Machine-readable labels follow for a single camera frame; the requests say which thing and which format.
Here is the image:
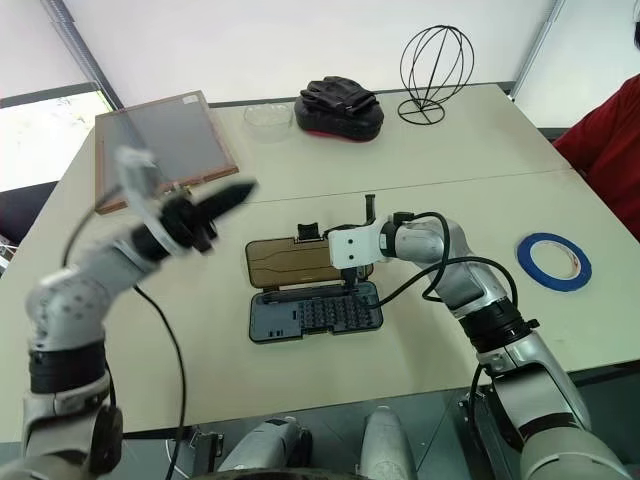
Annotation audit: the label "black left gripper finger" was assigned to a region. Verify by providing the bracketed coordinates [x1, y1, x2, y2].
[198, 179, 259, 212]
[208, 191, 255, 224]

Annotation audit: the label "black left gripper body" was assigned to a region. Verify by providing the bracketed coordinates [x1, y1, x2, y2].
[159, 194, 219, 256]

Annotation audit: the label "screwdriver bit case, amber lid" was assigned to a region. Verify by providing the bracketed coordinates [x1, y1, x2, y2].
[244, 236, 385, 345]

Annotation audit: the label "clear plastic bowl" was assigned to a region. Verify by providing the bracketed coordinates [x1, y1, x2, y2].
[242, 103, 294, 144]

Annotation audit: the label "wooden framed glass panel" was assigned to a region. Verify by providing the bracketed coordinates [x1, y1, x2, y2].
[94, 89, 239, 217]

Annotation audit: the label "black pouch with red base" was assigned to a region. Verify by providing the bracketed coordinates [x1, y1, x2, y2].
[293, 92, 388, 144]

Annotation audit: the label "black gloves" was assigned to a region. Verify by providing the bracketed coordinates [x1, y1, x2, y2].
[299, 75, 377, 114]

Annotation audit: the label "silver rounded robot leg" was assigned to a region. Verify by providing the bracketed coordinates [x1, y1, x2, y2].
[218, 416, 314, 475]
[361, 404, 417, 480]

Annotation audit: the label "white sheet panel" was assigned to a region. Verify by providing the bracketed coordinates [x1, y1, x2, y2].
[0, 82, 114, 194]

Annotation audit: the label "blue tape roll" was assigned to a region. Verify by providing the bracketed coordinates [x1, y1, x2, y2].
[515, 231, 593, 293]

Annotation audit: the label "grey diagonal pole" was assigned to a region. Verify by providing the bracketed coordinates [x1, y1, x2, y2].
[48, 0, 125, 110]

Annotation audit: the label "person in red top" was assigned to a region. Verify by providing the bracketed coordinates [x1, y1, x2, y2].
[551, 73, 640, 242]

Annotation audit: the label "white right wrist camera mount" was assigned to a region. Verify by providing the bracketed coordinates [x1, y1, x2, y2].
[326, 223, 387, 270]

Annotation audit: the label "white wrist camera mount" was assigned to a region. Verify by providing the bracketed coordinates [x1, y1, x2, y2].
[326, 223, 387, 270]
[113, 146, 177, 253]

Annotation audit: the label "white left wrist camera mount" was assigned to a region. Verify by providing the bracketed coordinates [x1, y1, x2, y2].
[113, 146, 177, 253]

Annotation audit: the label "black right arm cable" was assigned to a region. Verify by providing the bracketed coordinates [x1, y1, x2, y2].
[372, 211, 521, 309]

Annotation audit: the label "black wire globe stand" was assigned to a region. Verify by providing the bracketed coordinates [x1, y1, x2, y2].
[397, 24, 476, 127]

